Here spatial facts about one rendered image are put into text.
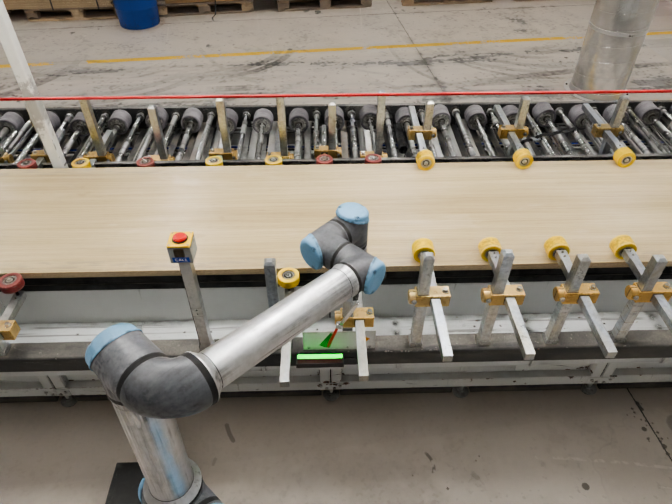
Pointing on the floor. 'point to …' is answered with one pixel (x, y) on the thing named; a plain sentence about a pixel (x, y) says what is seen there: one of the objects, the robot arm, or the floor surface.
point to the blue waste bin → (137, 13)
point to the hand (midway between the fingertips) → (355, 300)
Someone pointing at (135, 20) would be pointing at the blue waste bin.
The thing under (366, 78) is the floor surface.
